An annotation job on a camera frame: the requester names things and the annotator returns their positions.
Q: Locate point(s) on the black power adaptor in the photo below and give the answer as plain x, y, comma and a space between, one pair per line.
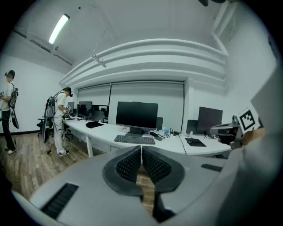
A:
176, 133

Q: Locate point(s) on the small black monitor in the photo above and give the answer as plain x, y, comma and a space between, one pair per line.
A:
71, 107

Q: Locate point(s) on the grey-backed monitor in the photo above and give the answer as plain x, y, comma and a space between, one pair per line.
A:
97, 115

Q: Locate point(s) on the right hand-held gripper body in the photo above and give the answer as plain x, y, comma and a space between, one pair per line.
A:
248, 121

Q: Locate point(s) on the black keyboard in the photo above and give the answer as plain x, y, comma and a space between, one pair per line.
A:
134, 139

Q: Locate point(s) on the person's grey shirt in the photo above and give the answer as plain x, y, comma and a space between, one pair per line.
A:
254, 181

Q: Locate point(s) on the narrow white roller blind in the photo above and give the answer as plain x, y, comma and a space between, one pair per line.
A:
94, 93

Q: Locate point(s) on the blue tissue pack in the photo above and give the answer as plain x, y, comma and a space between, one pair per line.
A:
163, 132

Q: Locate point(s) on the large black computer monitor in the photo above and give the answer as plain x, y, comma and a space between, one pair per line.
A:
136, 114

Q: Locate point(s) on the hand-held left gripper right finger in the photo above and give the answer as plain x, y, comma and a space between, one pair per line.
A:
163, 174

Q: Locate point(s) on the black mouse pad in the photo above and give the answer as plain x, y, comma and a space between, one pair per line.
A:
197, 143

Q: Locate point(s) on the person's right forearm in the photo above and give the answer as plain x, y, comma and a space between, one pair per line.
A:
254, 135

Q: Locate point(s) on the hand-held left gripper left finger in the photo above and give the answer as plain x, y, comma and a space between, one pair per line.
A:
120, 176

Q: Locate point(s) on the ceiling tube light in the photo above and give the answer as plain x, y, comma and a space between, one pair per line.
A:
59, 28

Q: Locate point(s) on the black monitor on tripod stand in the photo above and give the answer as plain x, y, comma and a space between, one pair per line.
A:
210, 120

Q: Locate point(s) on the white ceiling ducts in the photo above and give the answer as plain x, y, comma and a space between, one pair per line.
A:
154, 57

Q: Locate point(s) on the small black mouse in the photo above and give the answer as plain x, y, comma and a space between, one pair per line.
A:
190, 141

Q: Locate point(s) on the black flat panel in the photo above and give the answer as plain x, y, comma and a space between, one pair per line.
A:
192, 126

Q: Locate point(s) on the black office chair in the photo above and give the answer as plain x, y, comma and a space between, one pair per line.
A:
43, 125

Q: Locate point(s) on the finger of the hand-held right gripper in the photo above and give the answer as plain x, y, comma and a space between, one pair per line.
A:
222, 129
227, 138

